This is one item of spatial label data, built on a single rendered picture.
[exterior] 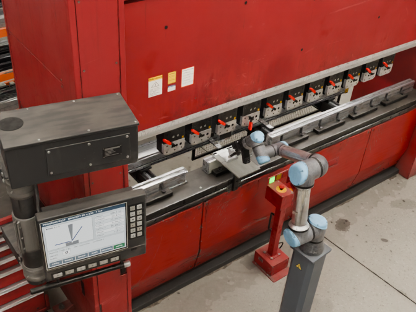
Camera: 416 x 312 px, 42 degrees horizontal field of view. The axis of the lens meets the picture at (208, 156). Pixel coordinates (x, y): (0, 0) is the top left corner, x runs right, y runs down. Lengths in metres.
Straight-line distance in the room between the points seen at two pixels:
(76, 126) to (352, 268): 2.85
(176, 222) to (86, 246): 1.19
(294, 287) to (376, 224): 1.54
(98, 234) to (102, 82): 0.67
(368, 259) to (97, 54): 2.88
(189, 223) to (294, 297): 0.82
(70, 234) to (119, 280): 1.09
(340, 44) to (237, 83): 0.91
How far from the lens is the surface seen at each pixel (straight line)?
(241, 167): 3.43
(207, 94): 3.15
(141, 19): 2.69
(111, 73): 2.45
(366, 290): 4.26
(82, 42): 2.32
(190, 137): 3.25
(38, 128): 2.06
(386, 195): 5.17
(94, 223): 2.28
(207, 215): 3.60
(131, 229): 2.36
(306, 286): 3.43
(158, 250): 3.51
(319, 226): 3.12
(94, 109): 2.15
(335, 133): 4.17
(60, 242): 2.29
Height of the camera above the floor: 3.07
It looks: 36 degrees down
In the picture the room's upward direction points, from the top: 5 degrees clockwise
